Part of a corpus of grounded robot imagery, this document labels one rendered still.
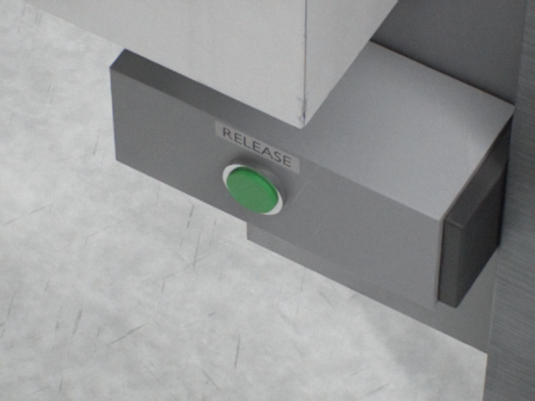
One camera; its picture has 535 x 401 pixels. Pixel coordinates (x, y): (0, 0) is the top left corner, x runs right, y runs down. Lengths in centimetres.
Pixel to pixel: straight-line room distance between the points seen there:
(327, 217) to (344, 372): 132
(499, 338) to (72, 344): 129
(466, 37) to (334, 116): 8
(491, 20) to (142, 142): 21
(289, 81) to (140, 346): 157
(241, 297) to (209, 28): 160
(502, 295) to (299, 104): 30
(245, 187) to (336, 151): 6
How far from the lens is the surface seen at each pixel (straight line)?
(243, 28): 127
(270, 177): 150
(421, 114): 149
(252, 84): 130
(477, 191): 147
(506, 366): 161
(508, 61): 148
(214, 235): 291
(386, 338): 284
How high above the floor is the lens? 235
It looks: 53 degrees down
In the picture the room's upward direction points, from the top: straight up
